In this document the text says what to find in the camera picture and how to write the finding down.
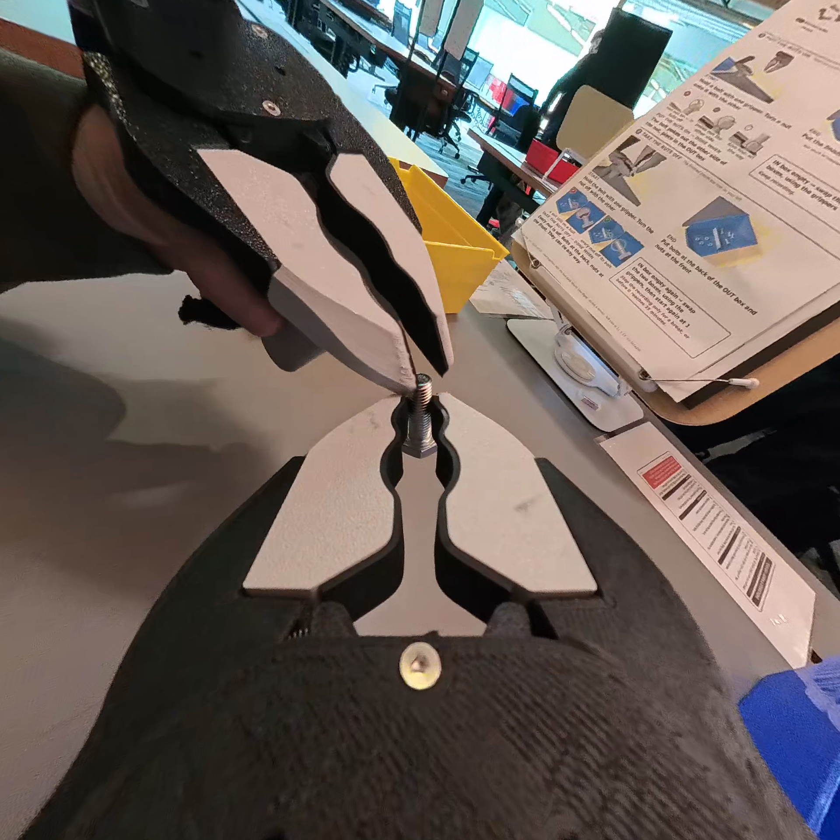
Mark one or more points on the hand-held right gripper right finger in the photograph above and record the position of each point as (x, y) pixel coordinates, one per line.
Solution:
(512, 518)

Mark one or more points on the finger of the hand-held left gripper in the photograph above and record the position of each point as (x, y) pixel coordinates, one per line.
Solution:
(387, 223)
(289, 262)

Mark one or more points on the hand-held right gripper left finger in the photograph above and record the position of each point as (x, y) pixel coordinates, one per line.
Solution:
(328, 512)

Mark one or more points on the silver hex bolt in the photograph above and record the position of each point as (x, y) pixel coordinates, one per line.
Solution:
(418, 430)

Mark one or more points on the person's left forearm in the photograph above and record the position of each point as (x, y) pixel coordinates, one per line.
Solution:
(33, 170)

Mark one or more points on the wooden background desk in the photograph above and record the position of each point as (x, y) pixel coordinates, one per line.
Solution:
(505, 154)

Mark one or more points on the grey desk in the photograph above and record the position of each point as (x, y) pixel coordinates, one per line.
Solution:
(131, 590)

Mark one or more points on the person's left hand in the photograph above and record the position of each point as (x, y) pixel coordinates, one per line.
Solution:
(138, 210)

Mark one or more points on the yellow plastic bin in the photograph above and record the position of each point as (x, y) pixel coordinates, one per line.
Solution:
(463, 266)

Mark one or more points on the black office chair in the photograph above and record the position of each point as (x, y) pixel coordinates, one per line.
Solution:
(453, 98)

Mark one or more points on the small white paper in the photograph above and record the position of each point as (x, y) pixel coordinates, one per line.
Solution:
(508, 295)

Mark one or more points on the white stand base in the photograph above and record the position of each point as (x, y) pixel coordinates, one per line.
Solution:
(590, 394)

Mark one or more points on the red plastic bin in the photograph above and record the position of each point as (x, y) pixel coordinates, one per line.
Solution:
(548, 161)

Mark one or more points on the white label sheet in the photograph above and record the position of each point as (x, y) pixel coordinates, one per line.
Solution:
(715, 544)

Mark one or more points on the beige chair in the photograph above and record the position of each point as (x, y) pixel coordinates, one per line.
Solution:
(594, 121)

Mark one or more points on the beige wooden clipboard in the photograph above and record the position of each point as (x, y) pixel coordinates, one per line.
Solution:
(722, 410)

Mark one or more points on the printed instruction sheet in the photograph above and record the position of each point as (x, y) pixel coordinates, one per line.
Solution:
(735, 216)

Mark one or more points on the blue plastic bin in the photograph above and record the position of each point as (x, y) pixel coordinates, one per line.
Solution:
(800, 748)

